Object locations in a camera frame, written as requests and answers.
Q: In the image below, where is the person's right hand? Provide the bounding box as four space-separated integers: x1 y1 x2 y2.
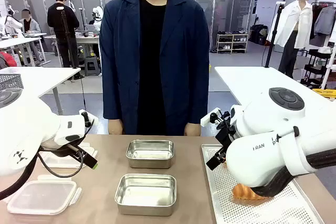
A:
108 118 124 135

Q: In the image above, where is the black right arm cable sleeve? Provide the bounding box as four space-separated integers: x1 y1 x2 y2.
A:
251 150 336 198

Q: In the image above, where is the red bag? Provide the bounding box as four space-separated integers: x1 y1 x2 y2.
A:
0 51 17 69

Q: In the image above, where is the grey mesh basket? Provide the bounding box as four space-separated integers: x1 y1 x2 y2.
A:
0 73 25 91

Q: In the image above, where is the black tripod pole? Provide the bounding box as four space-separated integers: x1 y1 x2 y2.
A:
60 9 78 69

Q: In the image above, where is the white shoe rack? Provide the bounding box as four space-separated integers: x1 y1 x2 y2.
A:
216 33 249 54

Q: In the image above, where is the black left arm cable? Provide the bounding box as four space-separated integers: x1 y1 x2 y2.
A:
0 144 87 201

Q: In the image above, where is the grey step stool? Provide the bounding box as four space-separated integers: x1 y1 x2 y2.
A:
83 57 102 77

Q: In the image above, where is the steel rectangular container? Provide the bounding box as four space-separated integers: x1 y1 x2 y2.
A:
114 173 177 217
125 139 175 169

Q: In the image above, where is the yellow plastic crate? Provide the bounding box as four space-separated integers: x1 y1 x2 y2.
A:
311 88 336 102

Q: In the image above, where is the black utility cart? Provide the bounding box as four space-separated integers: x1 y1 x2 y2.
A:
300 47 336 90

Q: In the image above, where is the seated man in grey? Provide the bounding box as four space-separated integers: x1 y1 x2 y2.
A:
19 8 43 66

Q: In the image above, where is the person in navy coat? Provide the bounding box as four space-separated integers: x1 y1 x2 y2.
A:
99 0 211 137

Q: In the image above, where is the black stand pole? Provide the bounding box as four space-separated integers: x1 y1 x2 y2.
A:
264 2 286 69

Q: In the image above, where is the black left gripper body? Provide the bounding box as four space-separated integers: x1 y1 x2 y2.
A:
39 141 89 158

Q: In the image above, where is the translucent white container lid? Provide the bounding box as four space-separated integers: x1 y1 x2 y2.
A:
6 178 82 216
38 142 98 169

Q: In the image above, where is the perforated metal baking tray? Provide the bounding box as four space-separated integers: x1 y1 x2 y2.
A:
201 144 326 224

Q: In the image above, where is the person's left forearm navy sleeve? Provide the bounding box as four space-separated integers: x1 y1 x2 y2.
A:
186 82 210 125

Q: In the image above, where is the large white side table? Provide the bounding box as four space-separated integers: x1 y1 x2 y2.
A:
214 66 336 120

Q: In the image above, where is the small white background robot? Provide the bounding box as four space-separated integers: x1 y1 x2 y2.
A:
88 5 105 31

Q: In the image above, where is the person's right forearm navy sleeve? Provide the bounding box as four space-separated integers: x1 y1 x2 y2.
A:
102 82 124 121

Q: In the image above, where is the clothes rack with garments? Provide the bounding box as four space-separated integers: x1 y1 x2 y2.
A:
310 1 336 48

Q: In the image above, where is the standing man in black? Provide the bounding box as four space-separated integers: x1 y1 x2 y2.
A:
47 0 80 69

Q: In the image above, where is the white background desk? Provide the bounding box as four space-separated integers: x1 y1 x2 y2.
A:
0 33 52 67

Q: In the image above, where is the black bag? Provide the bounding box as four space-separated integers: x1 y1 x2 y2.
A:
248 24 269 46

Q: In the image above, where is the person's left hand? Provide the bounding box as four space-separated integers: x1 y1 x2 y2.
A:
183 122 202 137

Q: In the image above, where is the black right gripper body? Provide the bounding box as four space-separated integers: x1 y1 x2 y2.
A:
214 123 238 157

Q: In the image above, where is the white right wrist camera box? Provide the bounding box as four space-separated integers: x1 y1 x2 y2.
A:
200 108 222 128

